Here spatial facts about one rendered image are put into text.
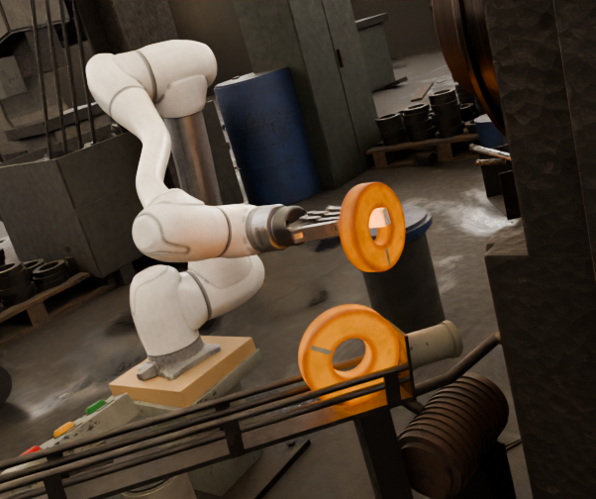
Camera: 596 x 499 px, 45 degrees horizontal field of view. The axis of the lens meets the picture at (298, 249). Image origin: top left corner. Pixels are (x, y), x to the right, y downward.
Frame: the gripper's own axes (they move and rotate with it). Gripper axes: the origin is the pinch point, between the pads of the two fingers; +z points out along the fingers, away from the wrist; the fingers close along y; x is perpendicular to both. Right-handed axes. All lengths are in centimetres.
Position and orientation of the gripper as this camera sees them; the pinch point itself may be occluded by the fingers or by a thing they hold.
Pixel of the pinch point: (369, 218)
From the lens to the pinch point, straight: 123.1
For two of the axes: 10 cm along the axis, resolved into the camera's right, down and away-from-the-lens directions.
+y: -5.9, 4.1, -6.9
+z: 7.4, -0.5, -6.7
